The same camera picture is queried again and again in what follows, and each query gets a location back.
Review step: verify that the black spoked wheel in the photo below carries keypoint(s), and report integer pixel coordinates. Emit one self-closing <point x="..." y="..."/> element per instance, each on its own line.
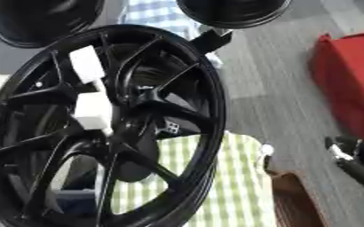
<point x="195" y="97"/>

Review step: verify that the brown wooden chair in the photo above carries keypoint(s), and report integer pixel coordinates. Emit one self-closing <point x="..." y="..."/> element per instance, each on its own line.
<point x="294" y="201"/>

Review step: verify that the black wheel holding bracket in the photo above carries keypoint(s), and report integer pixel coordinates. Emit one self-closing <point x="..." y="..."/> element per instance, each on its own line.
<point x="211" y="40"/>

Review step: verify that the black round wheel rim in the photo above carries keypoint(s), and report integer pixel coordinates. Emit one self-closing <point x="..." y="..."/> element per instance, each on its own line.
<point x="232" y="11"/>
<point x="30" y="20"/>

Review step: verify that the red bag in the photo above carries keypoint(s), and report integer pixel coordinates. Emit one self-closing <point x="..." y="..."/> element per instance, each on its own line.
<point x="348" y="85"/>

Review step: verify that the white pin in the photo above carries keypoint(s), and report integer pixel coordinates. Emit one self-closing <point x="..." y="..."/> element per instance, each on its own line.
<point x="86" y="63"/>
<point x="93" y="111"/>

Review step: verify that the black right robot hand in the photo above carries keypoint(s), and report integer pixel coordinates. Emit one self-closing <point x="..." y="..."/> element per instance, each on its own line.
<point x="353" y="165"/>

